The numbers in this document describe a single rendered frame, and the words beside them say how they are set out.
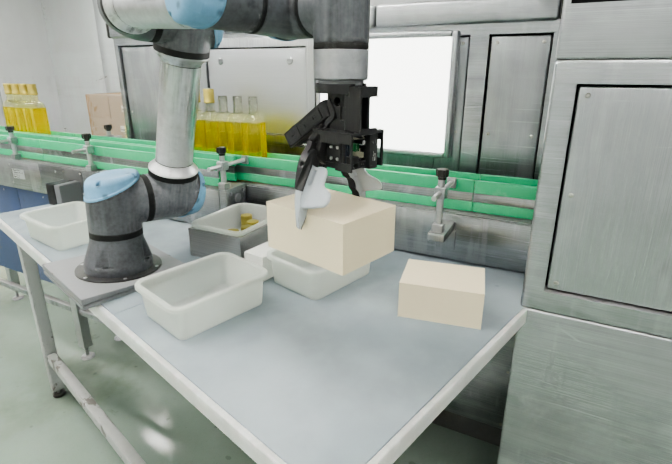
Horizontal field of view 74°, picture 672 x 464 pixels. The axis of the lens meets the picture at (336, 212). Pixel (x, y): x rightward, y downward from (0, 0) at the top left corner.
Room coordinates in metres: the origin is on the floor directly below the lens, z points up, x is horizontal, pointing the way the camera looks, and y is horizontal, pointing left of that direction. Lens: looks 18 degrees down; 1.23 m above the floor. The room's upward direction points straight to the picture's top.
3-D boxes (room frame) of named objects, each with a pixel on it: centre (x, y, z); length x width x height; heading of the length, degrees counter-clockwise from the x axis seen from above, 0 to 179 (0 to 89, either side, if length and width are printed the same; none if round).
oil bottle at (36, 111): (1.92, 1.26, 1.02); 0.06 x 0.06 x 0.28; 63
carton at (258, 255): (1.06, 0.12, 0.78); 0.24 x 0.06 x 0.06; 145
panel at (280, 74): (1.47, 0.08, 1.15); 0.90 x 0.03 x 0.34; 63
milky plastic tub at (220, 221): (1.16, 0.26, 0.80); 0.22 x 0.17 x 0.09; 153
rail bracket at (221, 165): (1.30, 0.32, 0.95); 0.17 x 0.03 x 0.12; 153
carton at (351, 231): (0.66, 0.01, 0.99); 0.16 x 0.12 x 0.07; 47
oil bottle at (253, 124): (1.41, 0.26, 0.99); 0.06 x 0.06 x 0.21; 63
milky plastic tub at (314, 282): (0.97, 0.03, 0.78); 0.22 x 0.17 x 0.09; 138
